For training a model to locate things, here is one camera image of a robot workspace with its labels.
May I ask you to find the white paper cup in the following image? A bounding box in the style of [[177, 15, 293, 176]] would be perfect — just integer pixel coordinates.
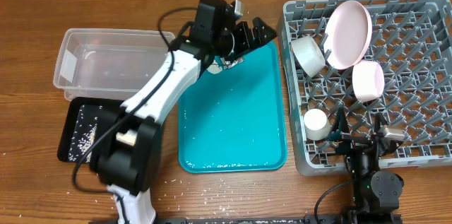
[[304, 109, 331, 141]]

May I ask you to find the grey bowl with rice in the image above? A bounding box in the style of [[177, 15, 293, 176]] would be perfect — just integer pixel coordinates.
[[291, 36, 326, 77]]

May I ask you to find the red foil wrapper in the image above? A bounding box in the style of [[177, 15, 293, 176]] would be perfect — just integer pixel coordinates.
[[220, 57, 244, 69]]

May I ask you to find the black rail at bottom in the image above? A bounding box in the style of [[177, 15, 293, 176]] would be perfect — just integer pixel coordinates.
[[88, 213, 403, 224]]

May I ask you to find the black plastic tray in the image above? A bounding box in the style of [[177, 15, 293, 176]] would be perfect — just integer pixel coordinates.
[[57, 97, 122, 163]]

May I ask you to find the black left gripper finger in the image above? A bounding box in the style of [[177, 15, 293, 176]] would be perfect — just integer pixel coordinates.
[[232, 21, 259, 57], [252, 17, 277, 47]]

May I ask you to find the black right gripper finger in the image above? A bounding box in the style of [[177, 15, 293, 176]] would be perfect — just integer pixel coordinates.
[[325, 107, 350, 142], [374, 112, 388, 136]]

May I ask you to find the pile of rice leftovers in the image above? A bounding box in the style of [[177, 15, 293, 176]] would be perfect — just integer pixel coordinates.
[[68, 105, 102, 163]]

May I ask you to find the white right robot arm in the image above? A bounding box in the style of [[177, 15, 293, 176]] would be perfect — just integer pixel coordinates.
[[314, 108, 405, 224]]

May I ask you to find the white tissue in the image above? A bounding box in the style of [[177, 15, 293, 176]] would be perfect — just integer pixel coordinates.
[[207, 59, 223, 74]]

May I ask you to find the large pink plate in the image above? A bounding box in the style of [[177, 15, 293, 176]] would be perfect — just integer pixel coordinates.
[[323, 0, 372, 70]]

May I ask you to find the grey dishwasher rack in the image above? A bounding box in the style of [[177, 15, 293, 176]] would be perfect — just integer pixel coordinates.
[[277, 0, 451, 176]]

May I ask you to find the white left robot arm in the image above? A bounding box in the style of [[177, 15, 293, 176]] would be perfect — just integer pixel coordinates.
[[71, 0, 278, 223]]

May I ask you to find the clear plastic container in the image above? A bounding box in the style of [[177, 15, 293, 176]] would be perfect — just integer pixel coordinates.
[[53, 28, 175, 100]]

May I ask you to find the teal plastic tray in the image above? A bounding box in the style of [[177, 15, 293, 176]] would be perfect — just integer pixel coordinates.
[[178, 42, 288, 174]]

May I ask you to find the small pink bowl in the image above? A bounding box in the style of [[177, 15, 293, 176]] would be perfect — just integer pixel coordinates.
[[352, 60, 385, 102]]

